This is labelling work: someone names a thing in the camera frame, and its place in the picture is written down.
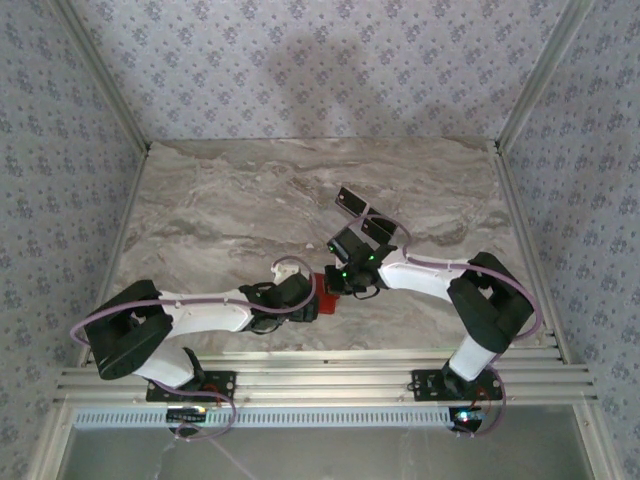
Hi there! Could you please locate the red leather card holder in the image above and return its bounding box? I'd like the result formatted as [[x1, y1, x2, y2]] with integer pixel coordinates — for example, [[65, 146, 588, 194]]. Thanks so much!
[[312, 273, 342, 317]]

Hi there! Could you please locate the clear plastic card stand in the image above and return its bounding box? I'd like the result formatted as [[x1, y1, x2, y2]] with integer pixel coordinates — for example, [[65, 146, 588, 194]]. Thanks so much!
[[319, 186, 401, 251]]

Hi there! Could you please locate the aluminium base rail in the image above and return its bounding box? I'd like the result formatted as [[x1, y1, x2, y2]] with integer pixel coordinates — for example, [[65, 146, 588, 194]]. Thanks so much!
[[52, 349, 599, 406]]

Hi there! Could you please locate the grey slotted cable duct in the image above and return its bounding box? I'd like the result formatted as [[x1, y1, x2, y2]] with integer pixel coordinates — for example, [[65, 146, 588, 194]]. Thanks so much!
[[72, 407, 454, 430]]

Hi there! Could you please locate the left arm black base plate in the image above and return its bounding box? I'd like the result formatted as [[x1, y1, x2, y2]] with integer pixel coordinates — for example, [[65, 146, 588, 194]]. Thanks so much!
[[145, 372, 237, 403]]

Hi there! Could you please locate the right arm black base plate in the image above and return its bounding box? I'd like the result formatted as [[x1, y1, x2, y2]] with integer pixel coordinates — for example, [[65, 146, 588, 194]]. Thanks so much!
[[410, 368, 503, 401]]

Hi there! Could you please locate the aluminium table side rail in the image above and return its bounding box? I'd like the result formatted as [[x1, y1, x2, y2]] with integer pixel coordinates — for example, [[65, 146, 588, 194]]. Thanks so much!
[[102, 144, 152, 361], [492, 144, 571, 364]]

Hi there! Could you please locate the aluminium upright frame post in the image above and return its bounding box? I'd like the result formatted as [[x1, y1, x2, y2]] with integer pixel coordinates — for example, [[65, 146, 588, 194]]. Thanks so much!
[[52, 0, 152, 151], [494, 0, 599, 151]]

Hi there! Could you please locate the aluminium frame leg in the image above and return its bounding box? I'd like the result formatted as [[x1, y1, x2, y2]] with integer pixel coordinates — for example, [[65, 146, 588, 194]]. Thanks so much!
[[27, 402, 76, 480], [574, 403, 619, 480]]

